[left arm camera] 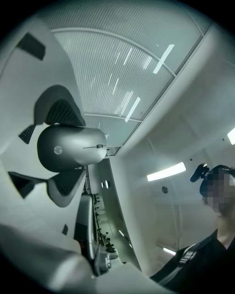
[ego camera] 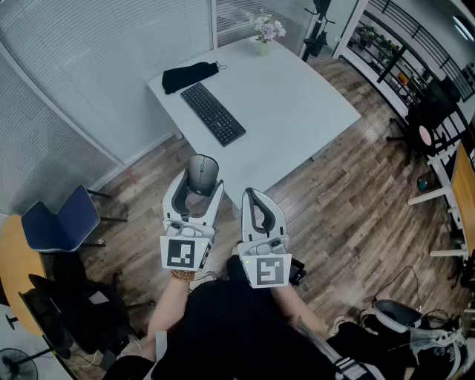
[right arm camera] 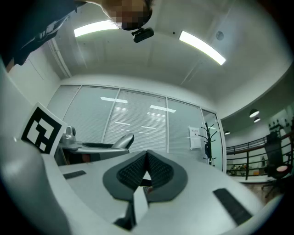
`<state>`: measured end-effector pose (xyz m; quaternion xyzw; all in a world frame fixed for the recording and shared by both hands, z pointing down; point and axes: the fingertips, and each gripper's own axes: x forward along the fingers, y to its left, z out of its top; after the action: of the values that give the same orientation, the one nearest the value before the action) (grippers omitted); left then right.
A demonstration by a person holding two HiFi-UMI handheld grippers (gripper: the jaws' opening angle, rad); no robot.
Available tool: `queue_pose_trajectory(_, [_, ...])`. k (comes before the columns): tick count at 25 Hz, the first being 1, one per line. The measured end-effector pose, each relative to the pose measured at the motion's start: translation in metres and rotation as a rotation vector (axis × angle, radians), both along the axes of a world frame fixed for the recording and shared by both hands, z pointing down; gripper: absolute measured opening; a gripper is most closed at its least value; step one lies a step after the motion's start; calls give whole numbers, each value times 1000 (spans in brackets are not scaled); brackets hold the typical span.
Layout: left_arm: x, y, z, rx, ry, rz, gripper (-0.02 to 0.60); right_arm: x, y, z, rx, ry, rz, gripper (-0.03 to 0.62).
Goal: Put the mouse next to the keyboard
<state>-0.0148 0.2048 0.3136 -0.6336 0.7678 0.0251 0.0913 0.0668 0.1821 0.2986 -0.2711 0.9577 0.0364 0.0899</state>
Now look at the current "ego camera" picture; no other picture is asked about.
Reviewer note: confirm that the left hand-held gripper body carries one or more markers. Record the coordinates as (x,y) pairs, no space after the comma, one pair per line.
(182,254)

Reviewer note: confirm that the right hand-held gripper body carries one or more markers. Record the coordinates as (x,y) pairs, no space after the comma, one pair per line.
(269,269)

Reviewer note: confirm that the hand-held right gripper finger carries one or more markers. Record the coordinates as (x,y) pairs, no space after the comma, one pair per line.
(246,222)
(277,222)

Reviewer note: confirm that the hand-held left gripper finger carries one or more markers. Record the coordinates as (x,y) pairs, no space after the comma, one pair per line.
(214,208)
(171,202)

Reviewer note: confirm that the grey mouse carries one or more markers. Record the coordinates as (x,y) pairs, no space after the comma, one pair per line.
(203,172)

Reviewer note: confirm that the black keyboard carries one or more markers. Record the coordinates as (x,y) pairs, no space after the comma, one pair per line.
(213,113)

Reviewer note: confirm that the person's left forearm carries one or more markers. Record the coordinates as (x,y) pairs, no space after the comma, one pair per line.
(167,308)

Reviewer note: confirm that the person's right forearm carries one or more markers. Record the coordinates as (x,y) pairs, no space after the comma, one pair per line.
(293,308)

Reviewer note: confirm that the small black display device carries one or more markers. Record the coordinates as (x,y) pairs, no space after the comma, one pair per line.
(297,272)

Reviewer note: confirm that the person's black clothing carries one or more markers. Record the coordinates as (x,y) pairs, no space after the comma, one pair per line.
(237,326)

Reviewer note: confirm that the blue chair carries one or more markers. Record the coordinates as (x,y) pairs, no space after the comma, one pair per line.
(55,226)

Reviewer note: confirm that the teal round object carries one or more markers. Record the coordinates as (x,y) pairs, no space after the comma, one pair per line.
(424,183)

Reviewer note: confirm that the round wooden table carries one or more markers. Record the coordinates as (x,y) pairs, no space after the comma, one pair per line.
(16,267)

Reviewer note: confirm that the pink round cushion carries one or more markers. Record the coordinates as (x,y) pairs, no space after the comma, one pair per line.
(425,135)

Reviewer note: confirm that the vase of purple flowers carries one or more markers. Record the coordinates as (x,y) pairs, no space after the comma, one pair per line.
(268,29)

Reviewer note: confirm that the wooden desk with white legs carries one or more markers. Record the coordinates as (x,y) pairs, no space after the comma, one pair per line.
(464,196)

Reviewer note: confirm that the black coat stand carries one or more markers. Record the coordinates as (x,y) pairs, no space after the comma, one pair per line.
(317,37)

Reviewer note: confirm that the black office chair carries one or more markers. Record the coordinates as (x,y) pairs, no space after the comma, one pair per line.
(434,107)

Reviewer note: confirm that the black floor fan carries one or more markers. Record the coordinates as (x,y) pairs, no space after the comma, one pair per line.
(16,365)

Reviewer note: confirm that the black metal railing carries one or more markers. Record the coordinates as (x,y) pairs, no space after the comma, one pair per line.
(426,33)

